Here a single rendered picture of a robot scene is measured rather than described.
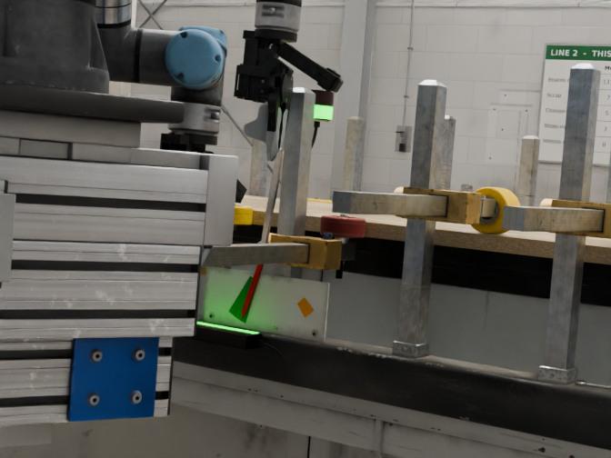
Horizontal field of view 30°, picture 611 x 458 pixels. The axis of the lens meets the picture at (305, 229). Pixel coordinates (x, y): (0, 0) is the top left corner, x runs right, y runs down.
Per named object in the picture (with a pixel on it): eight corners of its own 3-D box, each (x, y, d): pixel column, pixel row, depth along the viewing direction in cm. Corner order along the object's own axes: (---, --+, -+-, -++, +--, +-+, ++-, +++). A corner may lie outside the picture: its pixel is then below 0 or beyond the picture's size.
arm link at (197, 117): (191, 106, 171) (235, 108, 167) (189, 136, 171) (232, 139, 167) (158, 101, 165) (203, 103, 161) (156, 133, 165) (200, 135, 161)
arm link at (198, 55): (135, 81, 150) (143, 88, 161) (221, 88, 151) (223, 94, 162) (140, 21, 150) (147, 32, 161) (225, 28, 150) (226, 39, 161)
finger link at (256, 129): (243, 157, 190) (248, 102, 189) (276, 162, 189) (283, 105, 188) (237, 157, 187) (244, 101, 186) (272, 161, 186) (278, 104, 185)
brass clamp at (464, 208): (464, 224, 175) (466, 192, 175) (387, 216, 183) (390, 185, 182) (481, 224, 180) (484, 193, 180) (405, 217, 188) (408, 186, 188)
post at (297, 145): (283, 367, 196) (305, 87, 193) (266, 363, 198) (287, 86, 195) (295, 365, 199) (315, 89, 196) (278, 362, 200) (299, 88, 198)
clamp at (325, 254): (324, 270, 190) (326, 240, 190) (258, 262, 197) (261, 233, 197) (342, 269, 195) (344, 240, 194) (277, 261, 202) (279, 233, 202)
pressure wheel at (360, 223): (345, 282, 198) (351, 215, 198) (307, 276, 203) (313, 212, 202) (369, 280, 205) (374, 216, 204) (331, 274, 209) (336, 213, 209)
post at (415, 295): (413, 381, 182) (437, 79, 179) (393, 377, 184) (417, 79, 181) (423, 378, 185) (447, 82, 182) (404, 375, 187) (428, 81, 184)
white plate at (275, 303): (323, 343, 190) (327, 283, 189) (201, 321, 204) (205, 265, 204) (325, 342, 190) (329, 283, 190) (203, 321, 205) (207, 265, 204)
